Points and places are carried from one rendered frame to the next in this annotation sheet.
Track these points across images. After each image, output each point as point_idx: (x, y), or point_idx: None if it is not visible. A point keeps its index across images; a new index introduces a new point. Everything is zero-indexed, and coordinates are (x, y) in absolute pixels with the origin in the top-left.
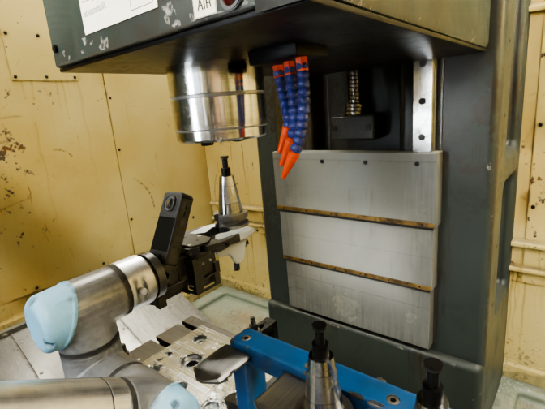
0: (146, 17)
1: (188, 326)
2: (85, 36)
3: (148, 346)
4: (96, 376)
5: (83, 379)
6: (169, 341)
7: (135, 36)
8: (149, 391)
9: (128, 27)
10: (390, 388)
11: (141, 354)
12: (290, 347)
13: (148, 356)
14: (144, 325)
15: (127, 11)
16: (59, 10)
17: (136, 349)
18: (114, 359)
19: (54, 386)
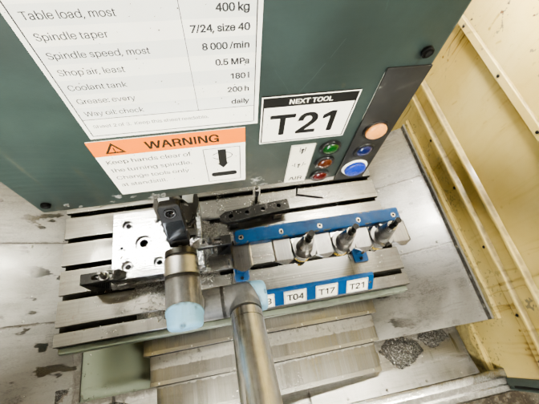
0: (228, 183)
1: (76, 214)
2: (121, 194)
3: (70, 249)
4: (213, 311)
5: (246, 320)
6: (81, 235)
7: (211, 190)
8: (253, 296)
9: (201, 187)
10: (315, 220)
11: (74, 258)
12: (265, 228)
13: (83, 256)
14: (1, 230)
15: (204, 182)
16: (54, 183)
17: (64, 258)
18: (212, 299)
19: (254, 333)
